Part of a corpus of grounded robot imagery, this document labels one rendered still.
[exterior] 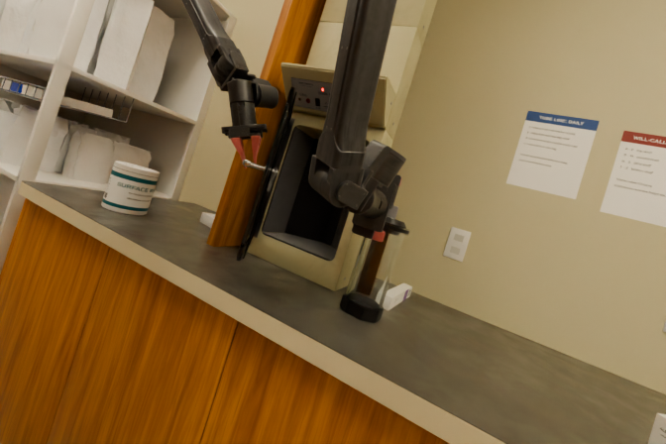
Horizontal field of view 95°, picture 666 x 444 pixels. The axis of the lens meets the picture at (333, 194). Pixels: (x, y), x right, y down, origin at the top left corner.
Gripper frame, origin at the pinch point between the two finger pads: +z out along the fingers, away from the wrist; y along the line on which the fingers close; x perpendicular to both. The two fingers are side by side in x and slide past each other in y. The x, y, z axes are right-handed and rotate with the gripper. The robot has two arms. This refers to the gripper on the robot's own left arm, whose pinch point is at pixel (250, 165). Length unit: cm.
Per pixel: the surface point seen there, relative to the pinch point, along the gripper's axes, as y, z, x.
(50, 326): 61, 39, -18
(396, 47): -44, -29, -7
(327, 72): -22.5, -22.2, -4.8
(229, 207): 9.1, 11.5, -18.1
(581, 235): -101, 33, -5
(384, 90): -34.8, -14.9, 2.9
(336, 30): -30, -39, -19
